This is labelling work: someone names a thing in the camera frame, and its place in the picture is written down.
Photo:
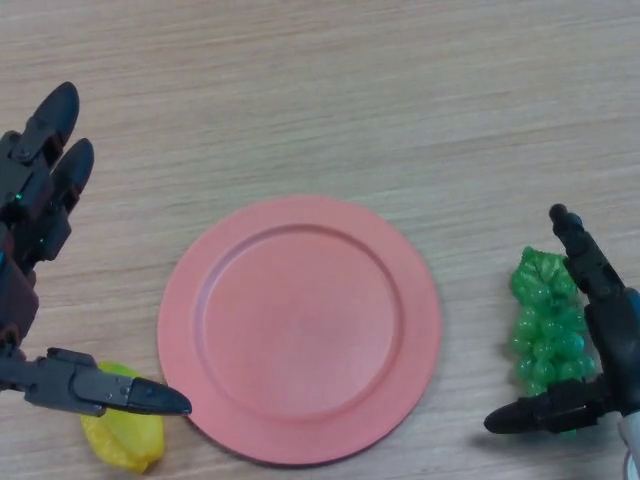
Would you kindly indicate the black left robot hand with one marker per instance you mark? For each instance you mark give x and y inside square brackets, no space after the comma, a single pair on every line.
[25,200]

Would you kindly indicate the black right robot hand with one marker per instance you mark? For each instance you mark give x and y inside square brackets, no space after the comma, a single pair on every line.
[615,330]

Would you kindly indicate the green plastic grape bunch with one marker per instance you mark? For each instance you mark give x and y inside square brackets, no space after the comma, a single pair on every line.
[545,340]

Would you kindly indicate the pink round plate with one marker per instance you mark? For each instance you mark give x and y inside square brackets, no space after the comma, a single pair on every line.
[300,330]

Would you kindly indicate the yellow starfruit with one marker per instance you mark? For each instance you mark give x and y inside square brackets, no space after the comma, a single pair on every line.
[125,440]

